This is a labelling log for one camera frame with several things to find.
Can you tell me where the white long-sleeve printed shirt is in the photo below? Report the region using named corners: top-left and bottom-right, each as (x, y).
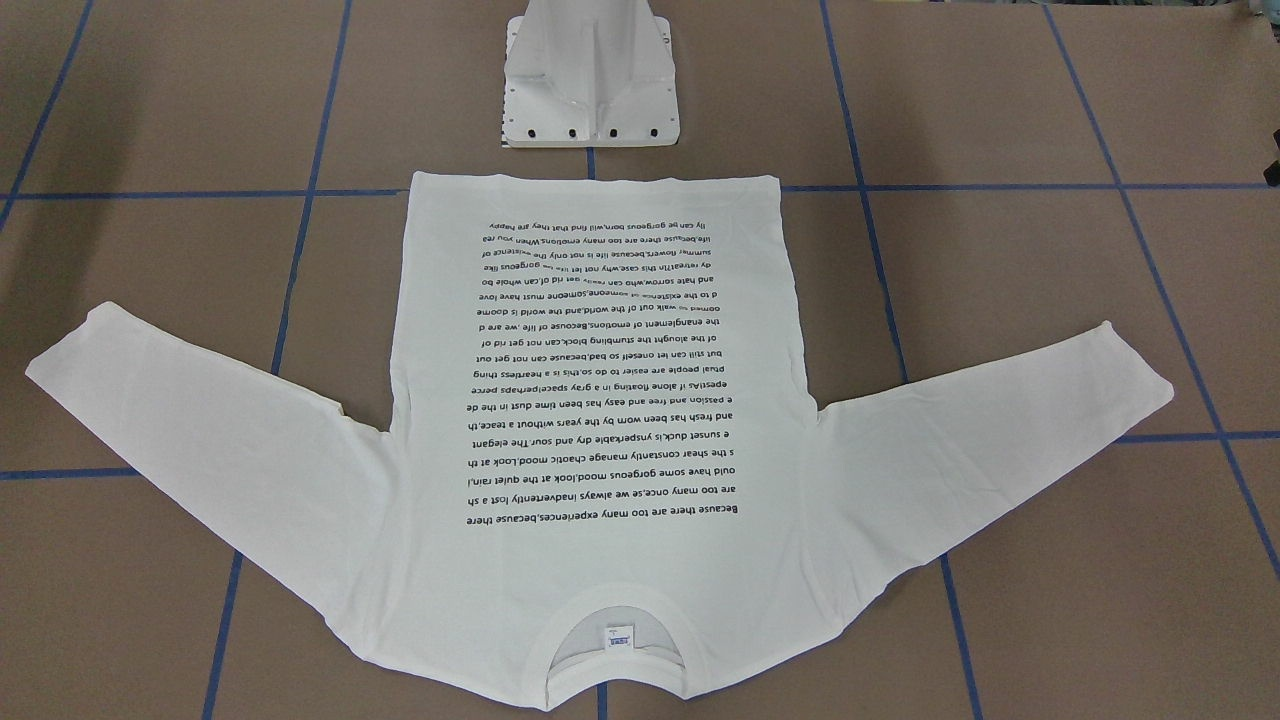
top-left (27, 173), bottom-right (1172, 710)

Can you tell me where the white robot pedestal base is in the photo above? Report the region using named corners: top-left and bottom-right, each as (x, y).
top-left (502, 1), bottom-right (680, 149)

